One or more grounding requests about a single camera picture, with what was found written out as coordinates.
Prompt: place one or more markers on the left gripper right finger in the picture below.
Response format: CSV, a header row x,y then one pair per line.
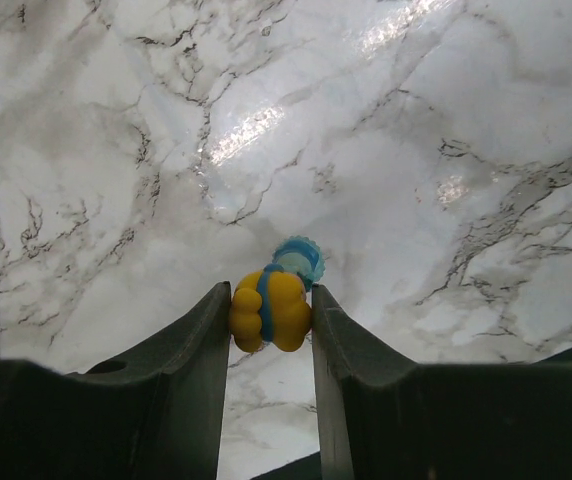
x,y
384,416

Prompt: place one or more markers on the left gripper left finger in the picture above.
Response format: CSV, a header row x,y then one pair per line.
x,y
154,411

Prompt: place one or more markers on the small yellow minion toy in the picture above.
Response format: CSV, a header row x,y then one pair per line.
x,y
270,305

